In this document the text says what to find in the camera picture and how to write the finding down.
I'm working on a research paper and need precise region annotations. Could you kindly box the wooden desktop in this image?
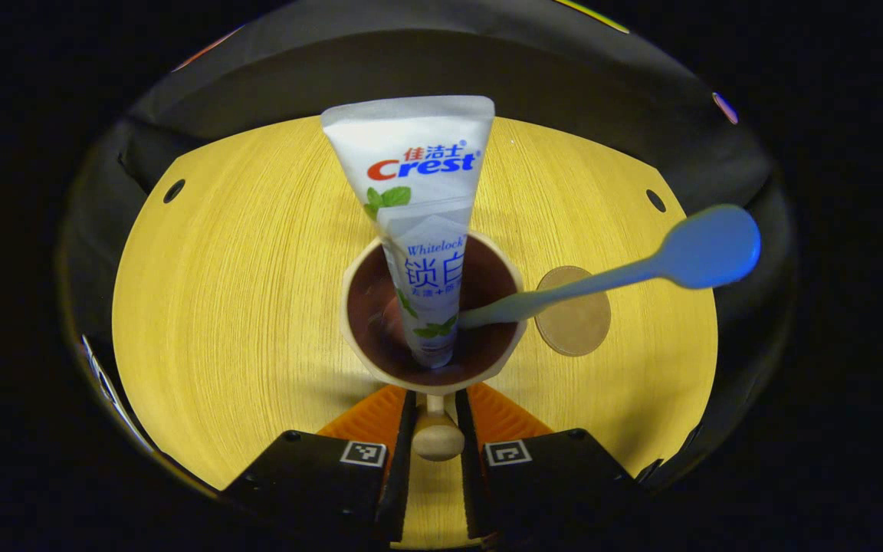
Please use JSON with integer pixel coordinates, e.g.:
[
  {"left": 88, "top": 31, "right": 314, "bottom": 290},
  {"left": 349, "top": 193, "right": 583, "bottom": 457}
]
[{"left": 112, "top": 115, "right": 718, "bottom": 550}]

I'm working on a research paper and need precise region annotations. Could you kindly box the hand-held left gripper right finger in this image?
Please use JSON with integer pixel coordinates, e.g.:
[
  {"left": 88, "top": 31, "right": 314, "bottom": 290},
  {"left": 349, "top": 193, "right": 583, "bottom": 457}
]
[{"left": 453, "top": 383, "right": 661, "bottom": 552}]

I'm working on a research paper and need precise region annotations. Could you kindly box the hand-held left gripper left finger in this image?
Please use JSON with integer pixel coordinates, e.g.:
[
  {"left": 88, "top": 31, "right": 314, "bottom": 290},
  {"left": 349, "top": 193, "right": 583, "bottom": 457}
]
[{"left": 219, "top": 387, "right": 418, "bottom": 552}]

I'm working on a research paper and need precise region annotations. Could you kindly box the beige cup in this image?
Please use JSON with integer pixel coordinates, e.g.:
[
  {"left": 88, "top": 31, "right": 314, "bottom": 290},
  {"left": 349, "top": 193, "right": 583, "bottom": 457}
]
[{"left": 340, "top": 230, "right": 528, "bottom": 463}]

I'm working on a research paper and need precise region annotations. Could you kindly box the round brown coaster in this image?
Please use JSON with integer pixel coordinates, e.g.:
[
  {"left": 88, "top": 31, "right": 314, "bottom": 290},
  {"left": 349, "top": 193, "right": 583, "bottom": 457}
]
[{"left": 534, "top": 265, "right": 612, "bottom": 358}]

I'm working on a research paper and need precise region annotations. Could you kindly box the pale blue toothbrush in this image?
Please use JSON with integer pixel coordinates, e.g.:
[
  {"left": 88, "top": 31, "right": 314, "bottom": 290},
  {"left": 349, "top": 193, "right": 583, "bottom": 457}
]
[{"left": 457, "top": 204, "right": 763, "bottom": 330}]

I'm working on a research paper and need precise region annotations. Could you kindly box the white toothpaste tube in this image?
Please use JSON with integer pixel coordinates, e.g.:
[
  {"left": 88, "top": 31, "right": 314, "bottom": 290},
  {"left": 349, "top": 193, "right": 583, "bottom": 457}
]
[{"left": 320, "top": 95, "right": 496, "bottom": 370}]

